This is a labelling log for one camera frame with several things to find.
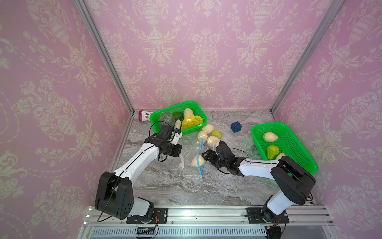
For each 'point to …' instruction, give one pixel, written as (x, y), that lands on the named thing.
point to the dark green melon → (167, 118)
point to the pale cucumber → (177, 124)
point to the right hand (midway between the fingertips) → (199, 163)
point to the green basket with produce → (190, 108)
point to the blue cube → (236, 127)
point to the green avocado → (178, 115)
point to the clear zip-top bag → (191, 147)
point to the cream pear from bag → (280, 156)
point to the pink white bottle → (143, 116)
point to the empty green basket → (278, 140)
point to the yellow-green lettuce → (190, 122)
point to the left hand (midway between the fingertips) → (180, 151)
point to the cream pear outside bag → (209, 128)
